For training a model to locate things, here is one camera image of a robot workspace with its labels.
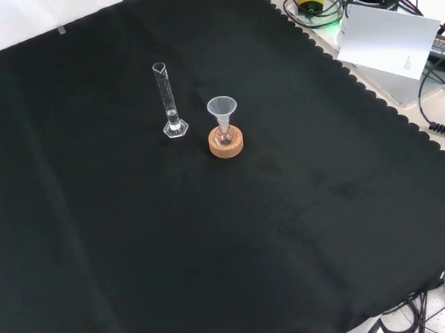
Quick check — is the clear glass graduated cylinder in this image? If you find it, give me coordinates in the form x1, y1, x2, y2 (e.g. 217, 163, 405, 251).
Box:
151, 60, 190, 141

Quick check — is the small round-bottom glass flask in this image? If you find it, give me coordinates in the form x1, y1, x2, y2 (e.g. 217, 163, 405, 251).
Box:
215, 125, 234, 148

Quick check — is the clear plastic funnel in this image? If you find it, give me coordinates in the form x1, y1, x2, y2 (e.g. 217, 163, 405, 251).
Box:
205, 94, 241, 135

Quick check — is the black bench cloth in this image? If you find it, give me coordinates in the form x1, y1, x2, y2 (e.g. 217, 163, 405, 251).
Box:
0, 0, 445, 333

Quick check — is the cork ring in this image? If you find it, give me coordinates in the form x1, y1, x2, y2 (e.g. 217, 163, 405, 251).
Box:
206, 124, 246, 161

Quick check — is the black cable bundle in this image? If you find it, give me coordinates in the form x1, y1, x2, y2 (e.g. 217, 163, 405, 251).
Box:
357, 289, 445, 333
281, 0, 350, 32

